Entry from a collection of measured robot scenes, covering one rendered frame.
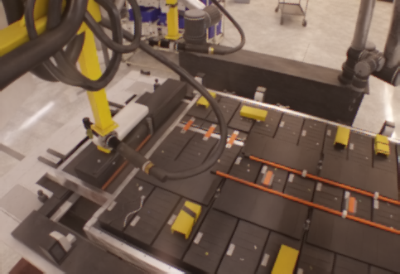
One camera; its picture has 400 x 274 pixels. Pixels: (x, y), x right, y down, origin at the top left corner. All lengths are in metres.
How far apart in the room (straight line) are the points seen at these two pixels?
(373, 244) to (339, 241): 0.15
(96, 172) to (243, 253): 0.75
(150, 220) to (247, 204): 0.44
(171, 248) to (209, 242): 0.16
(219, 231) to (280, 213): 0.29
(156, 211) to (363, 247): 0.91
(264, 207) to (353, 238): 0.41
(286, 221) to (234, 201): 0.25
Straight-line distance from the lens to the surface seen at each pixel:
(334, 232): 1.40
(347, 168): 1.68
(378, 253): 1.43
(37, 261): 1.59
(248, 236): 1.29
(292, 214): 1.38
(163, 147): 1.62
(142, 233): 1.31
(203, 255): 1.24
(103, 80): 0.53
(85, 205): 1.76
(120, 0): 3.44
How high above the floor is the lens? 2.12
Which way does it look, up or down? 39 degrees down
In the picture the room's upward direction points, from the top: straight up
